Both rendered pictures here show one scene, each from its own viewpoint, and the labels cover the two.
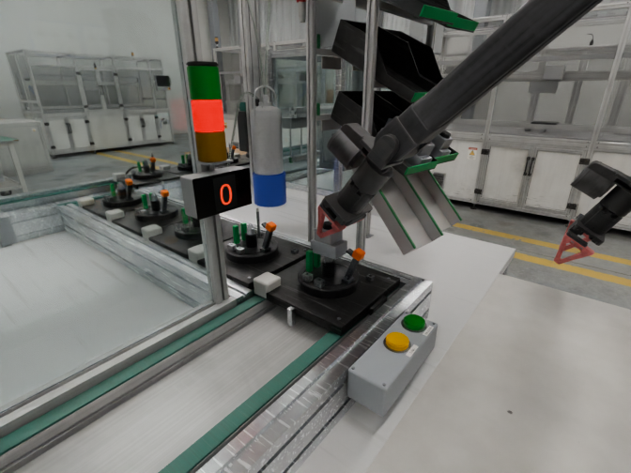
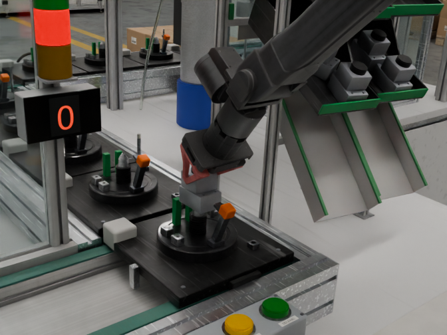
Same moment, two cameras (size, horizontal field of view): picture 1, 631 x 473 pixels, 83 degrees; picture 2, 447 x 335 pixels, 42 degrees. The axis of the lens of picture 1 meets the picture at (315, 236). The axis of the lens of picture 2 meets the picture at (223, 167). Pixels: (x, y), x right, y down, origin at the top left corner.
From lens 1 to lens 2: 0.31 m
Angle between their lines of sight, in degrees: 11
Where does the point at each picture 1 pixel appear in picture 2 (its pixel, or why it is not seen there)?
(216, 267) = (54, 201)
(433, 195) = (394, 144)
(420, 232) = (351, 194)
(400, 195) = (334, 139)
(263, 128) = (195, 18)
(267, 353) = (91, 314)
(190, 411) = not seen: outside the picture
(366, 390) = not seen: outside the picture
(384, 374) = not seen: outside the picture
